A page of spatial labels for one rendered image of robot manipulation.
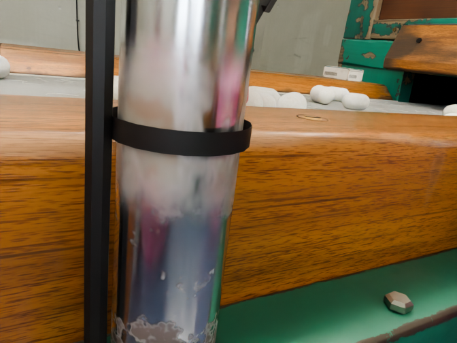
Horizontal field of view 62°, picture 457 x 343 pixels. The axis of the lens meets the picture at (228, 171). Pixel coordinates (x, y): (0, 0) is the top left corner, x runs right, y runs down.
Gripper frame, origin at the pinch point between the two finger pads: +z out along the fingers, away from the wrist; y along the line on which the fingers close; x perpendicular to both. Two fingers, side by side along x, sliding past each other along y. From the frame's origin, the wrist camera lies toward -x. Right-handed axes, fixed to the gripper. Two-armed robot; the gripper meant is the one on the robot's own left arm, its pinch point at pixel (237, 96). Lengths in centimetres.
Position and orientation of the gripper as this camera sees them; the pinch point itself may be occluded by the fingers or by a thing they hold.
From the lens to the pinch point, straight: 26.0
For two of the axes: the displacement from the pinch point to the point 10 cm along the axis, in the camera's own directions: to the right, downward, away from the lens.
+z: 2.8, 8.6, -4.2
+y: 8.7, -0.5, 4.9
